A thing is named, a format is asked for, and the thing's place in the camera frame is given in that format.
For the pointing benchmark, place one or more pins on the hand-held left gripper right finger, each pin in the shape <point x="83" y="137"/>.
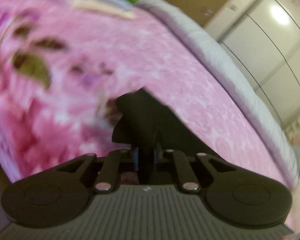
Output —
<point x="157" y="155"/>

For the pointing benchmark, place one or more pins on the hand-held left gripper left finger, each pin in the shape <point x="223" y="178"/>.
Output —
<point x="135" y="158"/>

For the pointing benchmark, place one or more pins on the black garment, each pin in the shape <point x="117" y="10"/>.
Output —
<point x="145" y="120"/>

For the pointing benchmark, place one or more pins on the pink floral blanket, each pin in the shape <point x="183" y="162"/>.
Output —
<point x="102" y="62"/>

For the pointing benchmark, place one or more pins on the beige folded cloth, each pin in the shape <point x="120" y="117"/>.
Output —
<point x="102" y="6"/>

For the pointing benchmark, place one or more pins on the white wardrobe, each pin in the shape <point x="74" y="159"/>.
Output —
<point x="270" y="42"/>

